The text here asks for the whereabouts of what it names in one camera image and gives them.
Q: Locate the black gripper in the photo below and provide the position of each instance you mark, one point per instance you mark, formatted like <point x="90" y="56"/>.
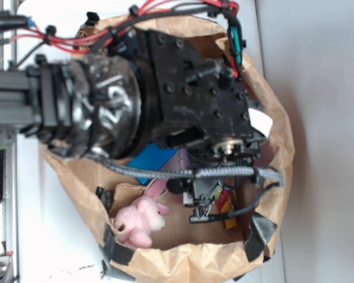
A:
<point x="189" y="102"/>

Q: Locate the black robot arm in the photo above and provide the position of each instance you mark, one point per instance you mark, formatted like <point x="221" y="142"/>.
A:
<point x="82" y="108"/>

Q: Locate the blue wooden block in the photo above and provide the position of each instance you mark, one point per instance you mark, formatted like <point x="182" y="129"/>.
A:
<point x="152" y="158"/>

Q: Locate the brown paper bag bin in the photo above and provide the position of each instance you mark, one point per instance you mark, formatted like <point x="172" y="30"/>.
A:
<point x="184" y="251"/>

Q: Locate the pink plush bunny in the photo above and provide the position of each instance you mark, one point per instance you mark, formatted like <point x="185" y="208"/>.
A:
<point x="145" y="215"/>

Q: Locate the multicolour twisted rope toy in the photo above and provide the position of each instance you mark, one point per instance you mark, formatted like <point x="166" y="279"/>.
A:
<point x="223" y="199"/>

